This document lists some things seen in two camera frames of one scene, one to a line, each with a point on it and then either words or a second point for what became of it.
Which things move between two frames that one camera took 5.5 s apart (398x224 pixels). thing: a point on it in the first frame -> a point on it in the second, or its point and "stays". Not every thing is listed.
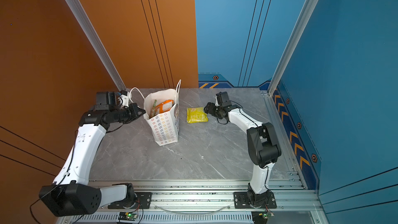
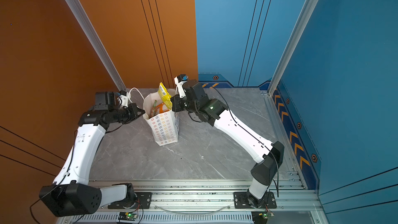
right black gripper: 209,109 -> 176,101
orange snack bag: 164,106 stays
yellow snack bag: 196,114 -> 165,95
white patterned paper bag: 166,125 stays
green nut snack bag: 153,110 stays
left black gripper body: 125,115 stays
